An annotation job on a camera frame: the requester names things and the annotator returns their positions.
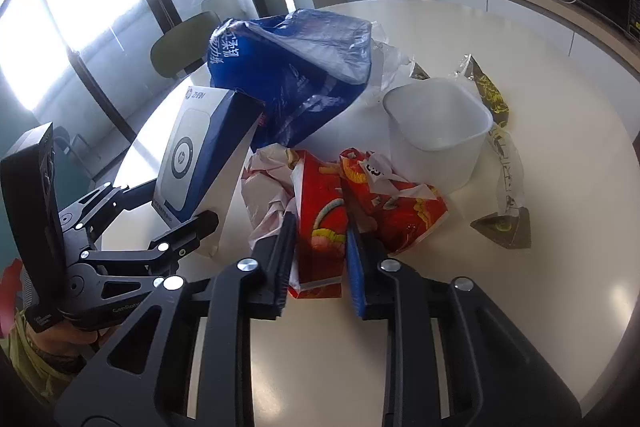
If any blue white product box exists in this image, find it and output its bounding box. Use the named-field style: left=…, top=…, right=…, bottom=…
left=152, top=86, right=264, bottom=257

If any white red paper wrapper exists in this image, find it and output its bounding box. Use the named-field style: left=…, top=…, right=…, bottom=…
left=241, top=144, right=298, bottom=248

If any red snack bag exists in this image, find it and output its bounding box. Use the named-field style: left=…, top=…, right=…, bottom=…
left=288, top=148, right=448, bottom=299

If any person's left hand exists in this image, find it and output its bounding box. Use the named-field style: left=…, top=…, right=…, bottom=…
left=0, top=258, right=120, bottom=388

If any small chair outside window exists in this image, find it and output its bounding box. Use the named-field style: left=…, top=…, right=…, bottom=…
left=53, top=126, right=101, bottom=180

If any silver yellow snack wrapper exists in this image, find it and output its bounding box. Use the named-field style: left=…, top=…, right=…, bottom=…
left=454, top=54, right=532, bottom=251

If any green chair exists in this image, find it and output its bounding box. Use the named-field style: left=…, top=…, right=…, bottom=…
left=150, top=11, right=220, bottom=79

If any blue plastic bag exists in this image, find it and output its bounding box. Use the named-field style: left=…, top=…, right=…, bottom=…
left=207, top=9, right=372, bottom=150

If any round white table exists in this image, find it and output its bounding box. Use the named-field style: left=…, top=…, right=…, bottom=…
left=98, top=0, right=640, bottom=427

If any white plastic container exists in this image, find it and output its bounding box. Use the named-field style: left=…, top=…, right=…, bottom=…
left=382, top=78, right=494, bottom=194

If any clear thin plastic bag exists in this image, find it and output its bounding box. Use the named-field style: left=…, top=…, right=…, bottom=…
left=358, top=20, right=430, bottom=106

